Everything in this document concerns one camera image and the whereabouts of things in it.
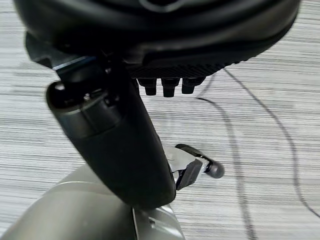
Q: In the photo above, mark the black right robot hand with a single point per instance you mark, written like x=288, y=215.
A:
x=120, y=140

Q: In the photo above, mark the dark robot foot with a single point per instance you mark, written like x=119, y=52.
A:
x=197, y=162

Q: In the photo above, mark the silver robot leg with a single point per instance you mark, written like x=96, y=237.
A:
x=82, y=212

